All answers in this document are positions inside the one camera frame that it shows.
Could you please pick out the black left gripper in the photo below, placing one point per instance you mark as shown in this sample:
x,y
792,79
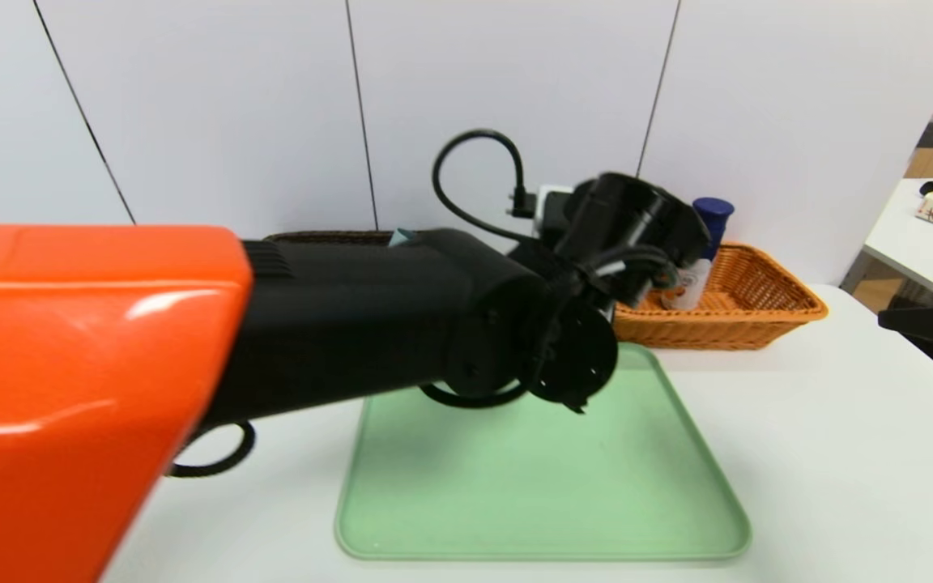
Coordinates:
x,y
636,227

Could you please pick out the white yogurt bottle blue cap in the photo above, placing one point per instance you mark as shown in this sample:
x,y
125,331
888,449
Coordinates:
x,y
701,275

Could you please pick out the blue-grey plastic cup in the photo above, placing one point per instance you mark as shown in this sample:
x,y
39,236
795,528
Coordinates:
x,y
402,237

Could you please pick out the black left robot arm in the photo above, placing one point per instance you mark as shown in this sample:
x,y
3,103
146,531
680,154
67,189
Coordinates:
x,y
369,324

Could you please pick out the orange wicker basket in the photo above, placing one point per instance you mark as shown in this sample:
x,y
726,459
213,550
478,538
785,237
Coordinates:
x,y
742,312

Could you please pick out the dark brown wicker basket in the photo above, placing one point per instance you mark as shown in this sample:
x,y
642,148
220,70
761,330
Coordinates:
x,y
329,237

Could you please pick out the white side table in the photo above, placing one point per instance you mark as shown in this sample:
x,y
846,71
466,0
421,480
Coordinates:
x,y
928,259

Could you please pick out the light green plastic tray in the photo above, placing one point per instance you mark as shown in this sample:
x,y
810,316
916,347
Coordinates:
x,y
531,486

